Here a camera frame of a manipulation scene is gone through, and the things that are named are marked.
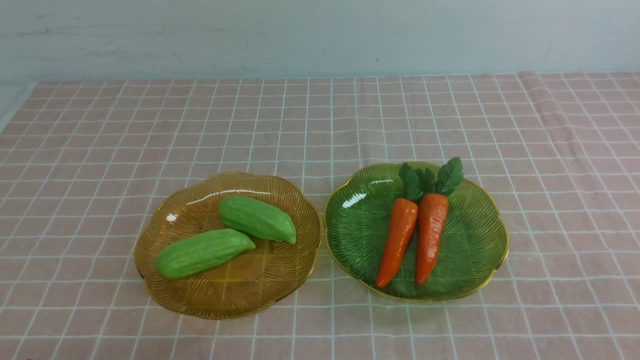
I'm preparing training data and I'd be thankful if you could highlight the green bitter gourd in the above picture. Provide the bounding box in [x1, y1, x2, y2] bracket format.
[219, 196, 297, 245]
[155, 228, 256, 280]

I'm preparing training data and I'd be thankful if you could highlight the orange toy carrot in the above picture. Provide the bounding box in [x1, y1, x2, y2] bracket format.
[375, 162, 422, 289]
[414, 156, 464, 286]

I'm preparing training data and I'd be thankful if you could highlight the amber glass plate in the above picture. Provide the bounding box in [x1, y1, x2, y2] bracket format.
[134, 172, 323, 321]

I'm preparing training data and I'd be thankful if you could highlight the green glass plate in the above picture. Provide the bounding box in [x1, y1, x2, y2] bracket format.
[324, 161, 510, 303]

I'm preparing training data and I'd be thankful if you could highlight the pink checkered tablecloth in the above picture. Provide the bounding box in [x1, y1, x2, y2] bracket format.
[0, 71, 639, 360]

